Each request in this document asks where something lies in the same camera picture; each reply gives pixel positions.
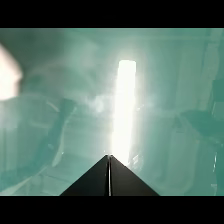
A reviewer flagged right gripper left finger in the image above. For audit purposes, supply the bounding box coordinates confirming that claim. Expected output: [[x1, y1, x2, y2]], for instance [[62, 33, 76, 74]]
[[59, 154, 110, 197]]

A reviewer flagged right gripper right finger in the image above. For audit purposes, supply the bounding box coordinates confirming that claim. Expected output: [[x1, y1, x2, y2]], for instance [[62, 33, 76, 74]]
[[110, 154, 161, 197]]

